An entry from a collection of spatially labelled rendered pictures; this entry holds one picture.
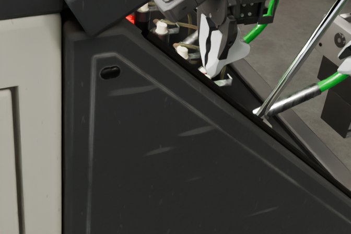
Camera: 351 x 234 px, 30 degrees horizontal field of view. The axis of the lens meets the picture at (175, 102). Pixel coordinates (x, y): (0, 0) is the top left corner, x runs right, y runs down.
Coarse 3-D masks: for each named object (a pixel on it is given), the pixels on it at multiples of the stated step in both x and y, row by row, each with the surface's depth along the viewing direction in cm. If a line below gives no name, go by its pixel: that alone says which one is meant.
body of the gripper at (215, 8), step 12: (216, 0) 87; (228, 0) 85; (240, 0) 86; (252, 0) 87; (264, 0) 87; (276, 0) 88; (204, 12) 91; (216, 12) 88; (240, 12) 88; (252, 12) 89; (264, 12) 90; (216, 24) 88
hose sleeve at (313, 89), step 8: (304, 88) 89; (312, 88) 88; (288, 96) 89; (296, 96) 89; (304, 96) 88; (312, 96) 88; (280, 104) 89; (288, 104) 89; (296, 104) 89; (272, 112) 90
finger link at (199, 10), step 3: (198, 6) 93; (201, 6) 92; (198, 9) 93; (201, 9) 93; (198, 12) 93; (201, 12) 93; (198, 15) 94; (198, 18) 94; (198, 21) 94; (198, 24) 94; (198, 27) 94; (198, 30) 94; (198, 33) 95; (198, 36) 95
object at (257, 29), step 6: (270, 0) 104; (270, 6) 104; (276, 6) 104; (270, 12) 104; (264, 24) 105; (252, 30) 106; (258, 30) 105; (246, 36) 106; (252, 36) 106; (246, 42) 106; (204, 72) 105
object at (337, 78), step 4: (336, 72) 88; (332, 76) 87; (336, 76) 87; (340, 76) 87; (344, 76) 87; (324, 80) 88; (328, 80) 88; (332, 80) 87; (336, 80) 87; (340, 80) 87; (320, 84) 88; (324, 84) 88; (328, 84) 88; (332, 84) 87; (336, 84) 88; (320, 88) 88; (324, 88) 88; (328, 88) 88
